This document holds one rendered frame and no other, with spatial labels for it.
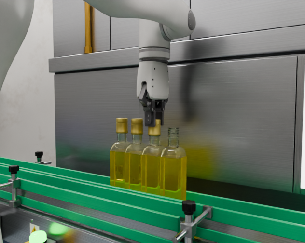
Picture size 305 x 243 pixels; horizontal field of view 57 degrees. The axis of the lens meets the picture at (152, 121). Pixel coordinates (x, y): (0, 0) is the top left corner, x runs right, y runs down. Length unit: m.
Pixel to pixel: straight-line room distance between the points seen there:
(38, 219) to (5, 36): 0.63
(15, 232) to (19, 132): 2.85
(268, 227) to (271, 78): 0.36
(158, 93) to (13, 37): 0.43
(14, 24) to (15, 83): 3.44
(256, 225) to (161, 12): 0.50
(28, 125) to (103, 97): 2.73
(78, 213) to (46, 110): 2.88
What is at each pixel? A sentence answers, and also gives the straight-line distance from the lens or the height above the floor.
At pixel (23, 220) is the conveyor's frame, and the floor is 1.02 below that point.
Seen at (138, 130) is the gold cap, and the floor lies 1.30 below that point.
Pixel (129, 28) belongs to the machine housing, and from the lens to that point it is 1.04.
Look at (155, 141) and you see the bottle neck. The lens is 0.76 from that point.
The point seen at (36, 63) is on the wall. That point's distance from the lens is 3.72.
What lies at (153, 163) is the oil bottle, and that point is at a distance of 0.75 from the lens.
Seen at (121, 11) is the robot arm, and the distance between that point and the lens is 0.66.
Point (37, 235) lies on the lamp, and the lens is 0.87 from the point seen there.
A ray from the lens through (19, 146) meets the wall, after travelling 3.85.
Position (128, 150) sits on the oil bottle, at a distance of 0.79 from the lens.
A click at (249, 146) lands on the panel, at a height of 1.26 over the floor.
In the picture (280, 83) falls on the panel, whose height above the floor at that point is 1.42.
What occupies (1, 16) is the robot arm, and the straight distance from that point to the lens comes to 0.39.
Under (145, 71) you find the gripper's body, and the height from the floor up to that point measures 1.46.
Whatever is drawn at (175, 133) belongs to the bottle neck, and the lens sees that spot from 0.73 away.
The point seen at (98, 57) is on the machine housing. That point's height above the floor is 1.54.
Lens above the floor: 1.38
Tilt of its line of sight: 4 degrees down
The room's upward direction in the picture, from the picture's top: straight up
